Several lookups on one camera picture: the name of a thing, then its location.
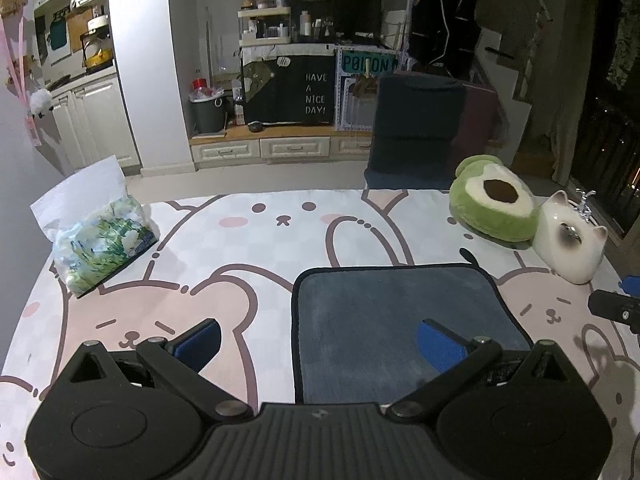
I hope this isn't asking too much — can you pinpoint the grey towel with dark edge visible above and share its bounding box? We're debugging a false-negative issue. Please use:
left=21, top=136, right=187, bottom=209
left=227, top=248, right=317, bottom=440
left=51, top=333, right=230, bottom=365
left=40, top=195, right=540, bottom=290
left=291, top=262, right=534, bottom=406

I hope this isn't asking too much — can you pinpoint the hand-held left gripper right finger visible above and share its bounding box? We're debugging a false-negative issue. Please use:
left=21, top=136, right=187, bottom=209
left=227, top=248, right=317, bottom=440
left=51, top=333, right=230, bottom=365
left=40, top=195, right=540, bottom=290
left=386, top=318, right=572, bottom=422

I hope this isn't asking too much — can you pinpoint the white two tier shelf rack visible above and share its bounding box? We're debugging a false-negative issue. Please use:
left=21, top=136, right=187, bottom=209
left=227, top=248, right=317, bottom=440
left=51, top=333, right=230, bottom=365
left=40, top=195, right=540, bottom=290
left=237, top=6, right=294, bottom=47

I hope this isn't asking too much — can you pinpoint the white drawer platform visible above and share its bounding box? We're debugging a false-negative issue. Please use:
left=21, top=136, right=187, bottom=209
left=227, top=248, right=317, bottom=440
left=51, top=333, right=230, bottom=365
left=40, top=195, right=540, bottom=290
left=189, top=125, right=375, bottom=165

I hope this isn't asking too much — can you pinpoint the dark green trash bin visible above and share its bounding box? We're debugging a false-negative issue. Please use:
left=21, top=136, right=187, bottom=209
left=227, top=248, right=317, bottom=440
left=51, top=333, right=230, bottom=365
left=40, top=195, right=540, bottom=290
left=189, top=94, right=229, bottom=136

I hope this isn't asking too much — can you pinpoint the purple storage box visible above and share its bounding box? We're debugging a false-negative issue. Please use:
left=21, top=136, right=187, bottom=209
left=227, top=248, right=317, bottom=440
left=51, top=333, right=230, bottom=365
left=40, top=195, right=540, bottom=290
left=461, top=82, right=507, bottom=162

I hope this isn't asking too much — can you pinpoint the dark blue floor chair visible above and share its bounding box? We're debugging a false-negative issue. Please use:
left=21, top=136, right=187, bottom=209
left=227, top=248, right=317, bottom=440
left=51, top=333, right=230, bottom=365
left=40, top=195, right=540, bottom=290
left=364, top=76, right=467, bottom=192

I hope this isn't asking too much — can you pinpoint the black hanging garment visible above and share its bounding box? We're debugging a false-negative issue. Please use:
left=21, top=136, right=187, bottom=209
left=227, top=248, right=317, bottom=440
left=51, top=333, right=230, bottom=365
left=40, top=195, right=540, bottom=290
left=409, top=0, right=484, bottom=69

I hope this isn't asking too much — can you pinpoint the white kitchen cabinet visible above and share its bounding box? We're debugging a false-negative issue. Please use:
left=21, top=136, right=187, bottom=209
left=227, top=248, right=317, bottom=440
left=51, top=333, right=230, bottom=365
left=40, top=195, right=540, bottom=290
left=49, top=71, right=143, bottom=173

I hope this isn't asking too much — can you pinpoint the pink hanging ribbon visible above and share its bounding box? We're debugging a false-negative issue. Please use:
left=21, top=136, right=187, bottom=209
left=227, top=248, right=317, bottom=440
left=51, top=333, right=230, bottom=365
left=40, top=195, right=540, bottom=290
left=0, top=0, right=43, bottom=148

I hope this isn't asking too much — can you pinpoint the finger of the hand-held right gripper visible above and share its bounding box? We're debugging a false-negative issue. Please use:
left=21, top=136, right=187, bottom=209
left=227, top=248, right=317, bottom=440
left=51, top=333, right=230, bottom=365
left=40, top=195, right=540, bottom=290
left=588, top=276, right=640, bottom=336

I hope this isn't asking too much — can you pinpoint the green avocado plush cushion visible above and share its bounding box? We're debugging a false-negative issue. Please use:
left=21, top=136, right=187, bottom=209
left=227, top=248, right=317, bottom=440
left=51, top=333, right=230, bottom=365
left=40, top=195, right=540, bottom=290
left=448, top=154, right=542, bottom=247

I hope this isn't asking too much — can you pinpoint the white fluffy plush toy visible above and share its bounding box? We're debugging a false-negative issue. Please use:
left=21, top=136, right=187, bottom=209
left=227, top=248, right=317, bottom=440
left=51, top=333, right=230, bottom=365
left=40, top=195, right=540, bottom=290
left=29, top=88, right=54, bottom=115

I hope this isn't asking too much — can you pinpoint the floral tissue pack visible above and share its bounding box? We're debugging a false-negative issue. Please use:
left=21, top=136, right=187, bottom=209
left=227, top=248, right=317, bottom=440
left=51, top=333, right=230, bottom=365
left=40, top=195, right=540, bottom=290
left=30, top=155, right=162, bottom=299

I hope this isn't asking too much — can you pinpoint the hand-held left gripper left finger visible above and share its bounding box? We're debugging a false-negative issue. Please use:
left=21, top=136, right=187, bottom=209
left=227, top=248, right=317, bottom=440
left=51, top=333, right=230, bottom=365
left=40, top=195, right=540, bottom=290
left=64, top=318, right=255, bottom=422

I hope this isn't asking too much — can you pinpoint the black printed cloth cover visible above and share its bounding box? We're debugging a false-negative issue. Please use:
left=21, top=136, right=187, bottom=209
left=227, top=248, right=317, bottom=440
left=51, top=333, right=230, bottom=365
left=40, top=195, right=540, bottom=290
left=242, top=54, right=337, bottom=127

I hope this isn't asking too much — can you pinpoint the dark patterned curtain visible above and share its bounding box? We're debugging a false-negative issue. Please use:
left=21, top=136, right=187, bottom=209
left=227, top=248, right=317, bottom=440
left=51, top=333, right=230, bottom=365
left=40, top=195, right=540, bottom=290
left=606, top=0, right=640, bottom=92

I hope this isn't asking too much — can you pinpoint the white cat shaped ornament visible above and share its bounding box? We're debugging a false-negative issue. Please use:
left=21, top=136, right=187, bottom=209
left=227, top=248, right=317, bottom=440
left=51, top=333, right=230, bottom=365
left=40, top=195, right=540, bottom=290
left=532, top=189, right=609, bottom=286

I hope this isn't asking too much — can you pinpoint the bunny print table mat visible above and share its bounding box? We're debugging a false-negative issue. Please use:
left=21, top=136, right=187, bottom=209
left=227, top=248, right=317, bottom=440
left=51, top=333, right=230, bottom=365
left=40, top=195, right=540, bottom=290
left=0, top=188, right=640, bottom=480

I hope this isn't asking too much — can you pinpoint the teal lettered sign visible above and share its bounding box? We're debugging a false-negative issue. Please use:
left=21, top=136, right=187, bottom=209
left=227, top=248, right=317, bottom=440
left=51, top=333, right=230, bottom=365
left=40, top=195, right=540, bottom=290
left=339, top=52, right=399, bottom=77

